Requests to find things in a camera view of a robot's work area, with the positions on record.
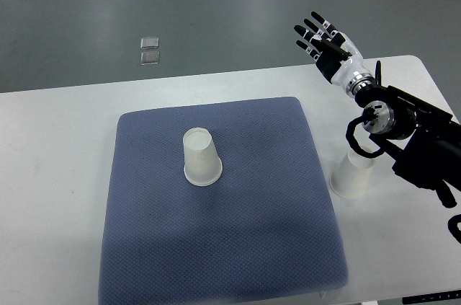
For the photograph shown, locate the blue grey fabric cushion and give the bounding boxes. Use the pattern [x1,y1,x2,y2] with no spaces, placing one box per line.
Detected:
[99,97,348,304]

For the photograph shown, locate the white paper cup on cushion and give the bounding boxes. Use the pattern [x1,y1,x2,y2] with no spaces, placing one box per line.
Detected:
[183,128,223,187]

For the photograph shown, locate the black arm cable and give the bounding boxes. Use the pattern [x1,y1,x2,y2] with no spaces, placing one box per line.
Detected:
[345,115,385,159]

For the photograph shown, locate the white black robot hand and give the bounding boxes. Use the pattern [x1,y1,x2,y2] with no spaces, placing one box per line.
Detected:
[294,12,375,97]

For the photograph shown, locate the black table edge label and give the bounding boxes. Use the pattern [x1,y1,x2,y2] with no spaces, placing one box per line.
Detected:
[402,290,460,304]

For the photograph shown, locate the upper metal floor plate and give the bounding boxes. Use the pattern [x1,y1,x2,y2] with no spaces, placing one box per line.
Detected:
[140,36,159,50]

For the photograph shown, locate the white paper cup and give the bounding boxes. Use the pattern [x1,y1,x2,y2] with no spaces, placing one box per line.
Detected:
[183,128,223,187]
[328,149,375,199]

